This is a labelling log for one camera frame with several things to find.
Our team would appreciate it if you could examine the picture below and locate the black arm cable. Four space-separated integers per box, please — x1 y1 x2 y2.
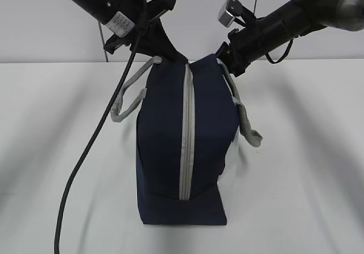
266 37 295 65
53 0 151 254

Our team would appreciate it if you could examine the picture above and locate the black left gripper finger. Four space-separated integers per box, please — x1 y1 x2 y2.
136 19 188 64

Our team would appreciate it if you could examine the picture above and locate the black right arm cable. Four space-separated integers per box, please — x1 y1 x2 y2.
266 37 295 65

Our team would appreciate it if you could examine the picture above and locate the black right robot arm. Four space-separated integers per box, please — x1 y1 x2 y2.
216 0 363 77

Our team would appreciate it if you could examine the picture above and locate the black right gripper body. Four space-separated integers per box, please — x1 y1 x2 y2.
216 28 262 77

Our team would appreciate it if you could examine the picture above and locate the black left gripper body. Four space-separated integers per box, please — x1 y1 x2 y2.
104 0 176 54

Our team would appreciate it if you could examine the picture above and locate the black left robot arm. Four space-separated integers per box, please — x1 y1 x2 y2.
71 0 188 63

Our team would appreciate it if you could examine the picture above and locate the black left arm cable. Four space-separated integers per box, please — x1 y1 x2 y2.
53 0 151 254

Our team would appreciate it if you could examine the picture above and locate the navy blue lunch bag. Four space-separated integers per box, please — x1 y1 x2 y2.
110 54 262 226

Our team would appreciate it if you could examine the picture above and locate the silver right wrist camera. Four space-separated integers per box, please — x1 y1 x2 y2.
218 0 258 28

